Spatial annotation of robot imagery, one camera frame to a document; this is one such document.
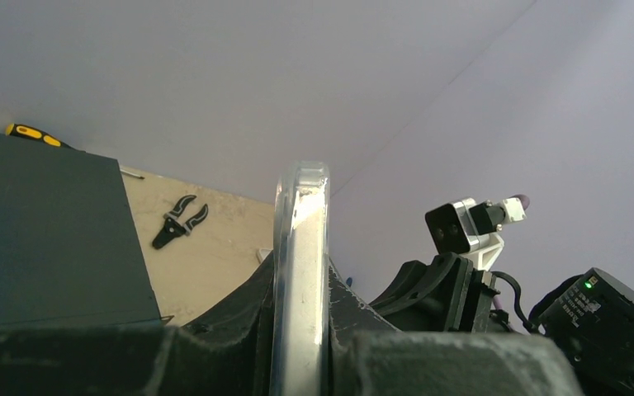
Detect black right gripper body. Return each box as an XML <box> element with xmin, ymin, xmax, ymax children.
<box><xmin>370</xmin><ymin>253</ymin><xmax>513</xmax><ymax>333</ymax></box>

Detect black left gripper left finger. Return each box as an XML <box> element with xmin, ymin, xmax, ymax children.
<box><xmin>0</xmin><ymin>257</ymin><xmax>274</xmax><ymax>395</ymax></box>

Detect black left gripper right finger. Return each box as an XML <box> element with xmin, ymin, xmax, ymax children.
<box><xmin>326</xmin><ymin>265</ymin><xmax>583</xmax><ymax>395</ymax></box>

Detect phone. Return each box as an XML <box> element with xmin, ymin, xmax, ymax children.
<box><xmin>256</xmin><ymin>248</ymin><xmax>272</xmax><ymax>264</ymax></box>
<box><xmin>269</xmin><ymin>161</ymin><xmax>330</xmax><ymax>395</ymax></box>

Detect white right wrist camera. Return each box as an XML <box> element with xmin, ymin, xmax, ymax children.
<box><xmin>424</xmin><ymin>194</ymin><xmax>530</xmax><ymax>271</ymax></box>

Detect black grey wire stripper pliers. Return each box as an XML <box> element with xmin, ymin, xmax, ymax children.
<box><xmin>151</xmin><ymin>195</ymin><xmax>209</xmax><ymax>250</ymax></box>

